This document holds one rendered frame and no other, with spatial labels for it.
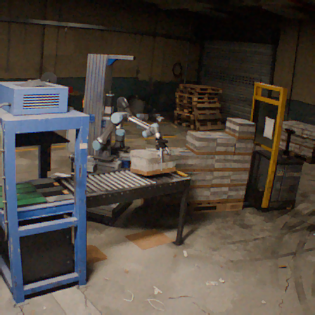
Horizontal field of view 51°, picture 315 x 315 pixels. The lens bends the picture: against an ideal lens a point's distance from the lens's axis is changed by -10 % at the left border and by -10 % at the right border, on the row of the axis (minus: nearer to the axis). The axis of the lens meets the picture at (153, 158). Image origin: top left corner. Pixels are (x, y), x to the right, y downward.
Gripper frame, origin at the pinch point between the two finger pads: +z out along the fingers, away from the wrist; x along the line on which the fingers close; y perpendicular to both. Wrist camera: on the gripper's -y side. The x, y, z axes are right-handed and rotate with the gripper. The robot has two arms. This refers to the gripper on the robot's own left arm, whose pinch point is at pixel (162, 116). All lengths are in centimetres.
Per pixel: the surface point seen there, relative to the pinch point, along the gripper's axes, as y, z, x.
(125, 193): 24, -64, 167
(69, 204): 20, -115, 198
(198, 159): 42, 45, 45
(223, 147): 24, 79, 39
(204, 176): 64, 57, 48
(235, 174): 63, 105, 42
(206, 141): 17, 53, 41
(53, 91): -74, -131, 191
